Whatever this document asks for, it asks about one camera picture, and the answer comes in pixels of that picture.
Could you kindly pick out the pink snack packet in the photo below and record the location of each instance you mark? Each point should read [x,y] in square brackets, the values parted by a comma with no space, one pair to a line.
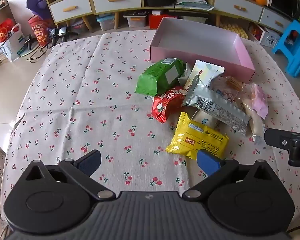
[259,100]

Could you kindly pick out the orange fruit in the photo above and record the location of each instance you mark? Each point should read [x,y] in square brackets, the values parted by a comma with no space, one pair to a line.
[261,0]

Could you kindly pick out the pale shiny snack packet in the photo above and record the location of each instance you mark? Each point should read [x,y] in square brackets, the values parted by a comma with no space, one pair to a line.
[205,70]

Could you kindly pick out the black camera devices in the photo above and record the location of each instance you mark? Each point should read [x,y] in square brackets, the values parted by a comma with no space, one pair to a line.
[61,33]

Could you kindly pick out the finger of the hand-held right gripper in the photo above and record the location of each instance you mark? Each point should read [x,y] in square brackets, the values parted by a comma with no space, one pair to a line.
[274,137]

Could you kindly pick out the yellow egg tray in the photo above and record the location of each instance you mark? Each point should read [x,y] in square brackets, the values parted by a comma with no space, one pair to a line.
[233,30]

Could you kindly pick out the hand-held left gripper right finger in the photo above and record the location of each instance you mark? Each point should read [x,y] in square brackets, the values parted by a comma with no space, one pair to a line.
[207,162]

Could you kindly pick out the blue lid storage bin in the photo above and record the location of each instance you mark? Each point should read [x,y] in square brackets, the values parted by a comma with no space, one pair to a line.
[105,23]

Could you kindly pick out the clear storage bin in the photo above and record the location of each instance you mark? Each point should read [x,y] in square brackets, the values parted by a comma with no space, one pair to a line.
[195,20]
[136,22]

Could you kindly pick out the clear wafer biscuit packet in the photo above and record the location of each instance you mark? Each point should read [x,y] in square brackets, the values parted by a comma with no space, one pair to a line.
[230,83]

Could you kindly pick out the pink cardboard box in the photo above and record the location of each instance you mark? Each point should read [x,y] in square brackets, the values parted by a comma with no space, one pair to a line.
[195,35]

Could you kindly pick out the small white box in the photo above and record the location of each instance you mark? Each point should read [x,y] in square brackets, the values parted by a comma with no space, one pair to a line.
[158,12]

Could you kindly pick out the long wooden cabinet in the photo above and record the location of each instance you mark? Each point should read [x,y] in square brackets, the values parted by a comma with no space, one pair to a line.
[86,23]

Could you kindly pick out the green snack packet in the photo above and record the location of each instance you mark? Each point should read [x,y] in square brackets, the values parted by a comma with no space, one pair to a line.
[157,75]

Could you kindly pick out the cherry print tablecloth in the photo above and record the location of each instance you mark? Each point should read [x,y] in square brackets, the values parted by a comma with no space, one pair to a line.
[77,105]

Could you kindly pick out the red cartoon gift bag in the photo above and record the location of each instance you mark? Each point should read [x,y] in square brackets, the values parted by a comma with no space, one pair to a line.
[39,31]

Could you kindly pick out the red box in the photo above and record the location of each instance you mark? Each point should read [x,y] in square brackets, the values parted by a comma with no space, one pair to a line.
[162,22]

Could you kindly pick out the silver snack packet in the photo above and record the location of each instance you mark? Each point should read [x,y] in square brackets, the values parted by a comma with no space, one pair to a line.
[215,105]

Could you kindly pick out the yellow snack packet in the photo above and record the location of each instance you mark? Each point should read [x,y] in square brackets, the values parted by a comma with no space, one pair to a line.
[197,137]

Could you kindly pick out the purple round object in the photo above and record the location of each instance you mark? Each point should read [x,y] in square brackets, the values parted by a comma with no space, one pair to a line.
[37,2]

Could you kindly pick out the red snack packet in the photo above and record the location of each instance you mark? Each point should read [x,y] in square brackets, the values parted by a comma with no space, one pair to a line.
[165,105]

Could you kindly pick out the long white snack packet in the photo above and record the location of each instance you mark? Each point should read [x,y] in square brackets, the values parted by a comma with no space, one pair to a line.
[252,120]

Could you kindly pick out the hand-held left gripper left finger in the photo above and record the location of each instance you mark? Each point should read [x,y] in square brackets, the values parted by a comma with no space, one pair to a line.
[90,161]

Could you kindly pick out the white printed box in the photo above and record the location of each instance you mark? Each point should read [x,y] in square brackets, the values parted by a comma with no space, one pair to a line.
[267,38]

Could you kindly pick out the white shopping bag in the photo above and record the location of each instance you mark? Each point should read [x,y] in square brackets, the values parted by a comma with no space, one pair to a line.
[14,45]

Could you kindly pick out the blue plastic stool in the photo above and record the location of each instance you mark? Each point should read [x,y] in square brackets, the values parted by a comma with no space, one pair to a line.
[293,33]

